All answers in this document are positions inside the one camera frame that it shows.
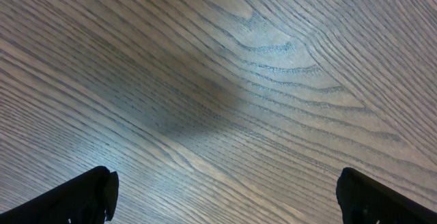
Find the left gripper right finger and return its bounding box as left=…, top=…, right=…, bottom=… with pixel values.
left=336, top=167, right=436, bottom=224

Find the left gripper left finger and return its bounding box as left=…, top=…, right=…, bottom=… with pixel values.
left=1, top=166, right=119, bottom=224

